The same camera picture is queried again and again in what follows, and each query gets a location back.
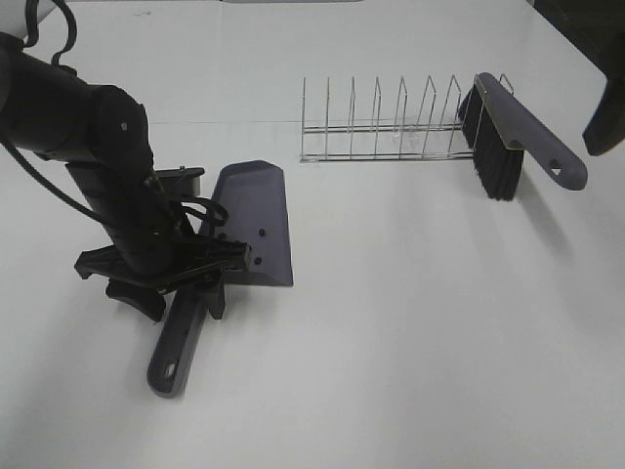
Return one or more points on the grey hand brush black bristles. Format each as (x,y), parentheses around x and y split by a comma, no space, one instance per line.
(500,131)

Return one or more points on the grey plastic dustpan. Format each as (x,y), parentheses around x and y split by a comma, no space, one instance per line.
(254,194)

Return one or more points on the metal wire dish rack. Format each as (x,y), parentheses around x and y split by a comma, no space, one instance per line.
(339,124)

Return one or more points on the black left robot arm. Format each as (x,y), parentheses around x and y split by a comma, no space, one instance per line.
(88,145)

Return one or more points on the pile of coffee beans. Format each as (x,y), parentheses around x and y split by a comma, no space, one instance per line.
(254,237)

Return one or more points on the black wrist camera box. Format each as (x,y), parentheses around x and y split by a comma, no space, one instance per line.
(182,181)

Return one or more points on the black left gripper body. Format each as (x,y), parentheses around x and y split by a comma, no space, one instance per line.
(144,286)

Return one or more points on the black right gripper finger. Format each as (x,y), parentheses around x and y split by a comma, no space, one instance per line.
(605,129)

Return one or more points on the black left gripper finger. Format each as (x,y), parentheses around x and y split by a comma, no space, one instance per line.
(213,290)
(222,253)

